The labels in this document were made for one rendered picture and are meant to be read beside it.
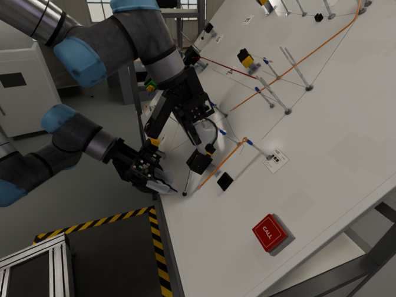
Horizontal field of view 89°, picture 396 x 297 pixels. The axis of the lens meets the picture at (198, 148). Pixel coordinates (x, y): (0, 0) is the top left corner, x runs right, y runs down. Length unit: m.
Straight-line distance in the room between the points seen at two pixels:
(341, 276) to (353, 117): 0.50
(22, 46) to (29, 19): 2.86
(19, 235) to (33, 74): 1.93
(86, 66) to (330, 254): 0.83
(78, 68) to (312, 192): 0.46
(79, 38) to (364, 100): 0.51
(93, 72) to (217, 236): 0.44
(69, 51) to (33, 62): 2.91
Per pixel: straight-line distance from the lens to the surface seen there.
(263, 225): 0.44
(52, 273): 1.56
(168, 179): 0.58
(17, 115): 3.49
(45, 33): 0.50
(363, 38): 0.63
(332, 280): 0.80
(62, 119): 0.54
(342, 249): 0.88
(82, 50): 0.38
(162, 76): 0.42
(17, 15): 0.49
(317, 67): 0.62
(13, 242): 2.19
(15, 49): 3.31
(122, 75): 3.93
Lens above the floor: 1.45
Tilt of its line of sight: 34 degrees down
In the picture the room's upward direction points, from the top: straight up
